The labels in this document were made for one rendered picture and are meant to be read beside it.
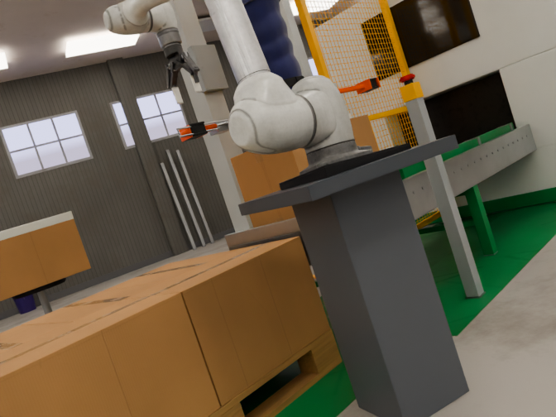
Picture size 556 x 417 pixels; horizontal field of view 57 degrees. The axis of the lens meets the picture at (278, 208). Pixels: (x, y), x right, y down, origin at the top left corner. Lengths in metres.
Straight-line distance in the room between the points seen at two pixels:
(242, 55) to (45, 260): 2.42
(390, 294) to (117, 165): 9.10
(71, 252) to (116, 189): 6.70
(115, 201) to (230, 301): 8.53
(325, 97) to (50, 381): 1.07
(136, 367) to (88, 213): 8.65
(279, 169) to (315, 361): 0.81
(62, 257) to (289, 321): 1.99
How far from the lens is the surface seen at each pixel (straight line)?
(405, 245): 1.55
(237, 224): 3.48
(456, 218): 2.42
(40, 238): 3.60
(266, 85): 1.42
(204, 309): 1.75
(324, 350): 2.12
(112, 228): 10.21
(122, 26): 2.09
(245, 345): 1.85
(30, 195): 10.20
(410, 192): 2.49
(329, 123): 1.50
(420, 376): 1.61
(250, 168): 2.36
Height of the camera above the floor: 0.79
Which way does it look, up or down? 3 degrees down
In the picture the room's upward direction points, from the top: 18 degrees counter-clockwise
